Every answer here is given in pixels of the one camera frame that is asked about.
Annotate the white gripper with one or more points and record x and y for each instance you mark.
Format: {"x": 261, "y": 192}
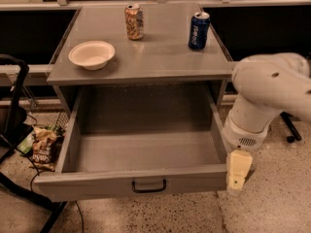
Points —
{"x": 242, "y": 138}

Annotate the grey top drawer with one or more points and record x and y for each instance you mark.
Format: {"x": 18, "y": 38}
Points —
{"x": 136, "y": 140}

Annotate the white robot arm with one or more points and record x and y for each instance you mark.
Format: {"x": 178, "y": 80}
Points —
{"x": 267, "y": 85}

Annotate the grey drawer cabinet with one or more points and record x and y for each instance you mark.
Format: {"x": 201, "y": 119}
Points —
{"x": 162, "y": 55}

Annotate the black wheeled stand leg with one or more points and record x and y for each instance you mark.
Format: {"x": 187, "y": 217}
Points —
{"x": 295, "y": 136}

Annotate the blue pepsi can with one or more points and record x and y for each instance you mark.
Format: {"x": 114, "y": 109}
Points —
{"x": 199, "y": 26}

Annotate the orange patterned soda can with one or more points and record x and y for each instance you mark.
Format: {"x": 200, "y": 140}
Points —
{"x": 134, "y": 21}

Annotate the white paper bowl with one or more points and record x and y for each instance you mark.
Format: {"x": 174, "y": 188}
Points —
{"x": 92, "y": 55}

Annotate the sun chips bag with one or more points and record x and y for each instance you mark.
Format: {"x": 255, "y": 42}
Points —
{"x": 42, "y": 148}

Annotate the green snack package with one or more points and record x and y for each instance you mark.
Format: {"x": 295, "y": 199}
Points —
{"x": 26, "y": 145}

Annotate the black metal stand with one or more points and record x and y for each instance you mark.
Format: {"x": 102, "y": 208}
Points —
{"x": 13, "y": 131}

